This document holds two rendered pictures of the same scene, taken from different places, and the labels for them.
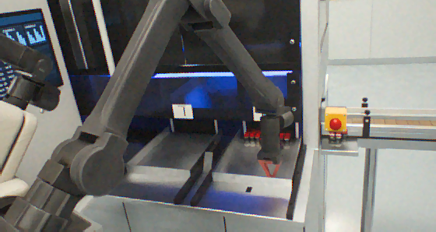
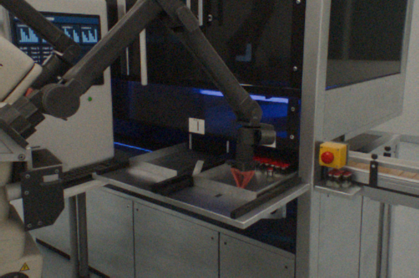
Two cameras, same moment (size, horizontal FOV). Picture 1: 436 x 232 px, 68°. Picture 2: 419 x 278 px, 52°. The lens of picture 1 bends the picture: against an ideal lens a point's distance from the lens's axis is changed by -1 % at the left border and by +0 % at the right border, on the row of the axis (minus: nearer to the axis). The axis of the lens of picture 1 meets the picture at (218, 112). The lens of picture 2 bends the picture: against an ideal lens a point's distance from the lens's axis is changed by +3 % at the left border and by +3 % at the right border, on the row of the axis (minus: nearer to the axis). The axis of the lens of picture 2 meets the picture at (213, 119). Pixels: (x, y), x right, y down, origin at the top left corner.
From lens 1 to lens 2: 0.59 m
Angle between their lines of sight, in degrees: 19
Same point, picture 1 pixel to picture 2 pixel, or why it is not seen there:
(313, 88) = (310, 117)
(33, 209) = (12, 108)
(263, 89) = (236, 97)
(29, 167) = (53, 145)
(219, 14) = (187, 20)
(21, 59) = (57, 40)
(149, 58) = (120, 40)
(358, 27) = not seen: outside the picture
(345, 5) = not seen: outside the picture
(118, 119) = (85, 73)
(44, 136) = (74, 123)
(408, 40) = not seen: outside the picture
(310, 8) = (312, 38)
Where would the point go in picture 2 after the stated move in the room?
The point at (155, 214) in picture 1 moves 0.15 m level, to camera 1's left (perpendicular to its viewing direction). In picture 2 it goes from (158, 233) to (130, 229)
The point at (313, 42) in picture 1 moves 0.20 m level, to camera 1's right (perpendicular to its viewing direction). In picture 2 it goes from (313, 70) to (379, 71)
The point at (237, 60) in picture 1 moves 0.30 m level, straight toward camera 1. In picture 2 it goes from (207, 63) to (156, 71)
